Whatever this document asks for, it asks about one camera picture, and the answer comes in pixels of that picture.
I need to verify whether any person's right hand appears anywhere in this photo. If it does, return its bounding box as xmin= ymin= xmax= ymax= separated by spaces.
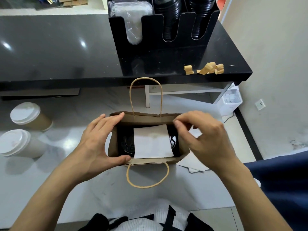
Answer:
xmin=173 ymin=111 xmax=239 ymax=174

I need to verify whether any person's right forearm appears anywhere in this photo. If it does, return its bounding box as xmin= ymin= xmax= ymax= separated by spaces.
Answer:
xmin=219 ymin=158 xmax=292 ymax=231

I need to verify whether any row of tan tape strips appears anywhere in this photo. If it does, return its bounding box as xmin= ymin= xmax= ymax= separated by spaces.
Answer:
xmin=183 ymin=61 xmax=225 ymax=75

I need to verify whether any tan coffee cup white lid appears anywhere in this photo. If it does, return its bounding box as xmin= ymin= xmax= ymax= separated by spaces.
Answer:
xmin=10 ymin=102 xmax=54 ymax=132

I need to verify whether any black lid coffee cup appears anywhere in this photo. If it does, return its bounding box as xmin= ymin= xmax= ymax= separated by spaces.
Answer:
xmin=168 ymin=134 xmax=180 ymax=155
xmin=119 ymin=125 xmax=135 ymax=157

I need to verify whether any brown paper bag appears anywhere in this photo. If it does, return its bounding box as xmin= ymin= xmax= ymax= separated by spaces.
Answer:
xmin=108 ymin=77 xmax=191 ymax=189

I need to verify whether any black body harness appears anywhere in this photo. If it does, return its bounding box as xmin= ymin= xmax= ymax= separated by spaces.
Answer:
xmin=79 ymin=205 xmax=215 ymax=231

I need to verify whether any stack of white paper sheets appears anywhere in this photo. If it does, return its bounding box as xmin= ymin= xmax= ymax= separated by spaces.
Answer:
xmin=175 ymin=151 xmax=210 ymax=174

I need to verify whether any person's left hand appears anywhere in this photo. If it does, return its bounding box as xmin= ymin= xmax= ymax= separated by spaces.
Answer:
xmin=72 ymin=113 xmax=131 ymax=181

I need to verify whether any person's left forearm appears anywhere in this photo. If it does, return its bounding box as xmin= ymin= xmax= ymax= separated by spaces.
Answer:
xmin=10 ymin=161 xmax=97 ymax=231

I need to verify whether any single white paper napkin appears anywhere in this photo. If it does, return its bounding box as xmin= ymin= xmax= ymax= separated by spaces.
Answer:
xmin=133 ymin=124 xmax=175 ymax=159

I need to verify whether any person's white shirt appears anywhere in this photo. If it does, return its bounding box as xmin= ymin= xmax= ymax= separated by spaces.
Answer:
xmin=111 ymin=200 xmax=191 ymax=231

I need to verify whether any black acrylic organizer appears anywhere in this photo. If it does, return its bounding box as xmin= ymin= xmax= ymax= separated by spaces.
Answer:
xmin=108 ymin=0 xmax=221 ymax=75

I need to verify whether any white wall socket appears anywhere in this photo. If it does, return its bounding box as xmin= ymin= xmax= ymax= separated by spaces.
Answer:
xmin=255 ymin=98 xmax=266 ymax=111

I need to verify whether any plastic wrapped white pack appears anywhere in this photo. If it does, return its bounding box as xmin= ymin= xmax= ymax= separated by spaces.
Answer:
xmin=110 ymin=0 xmax=154 ymax=45

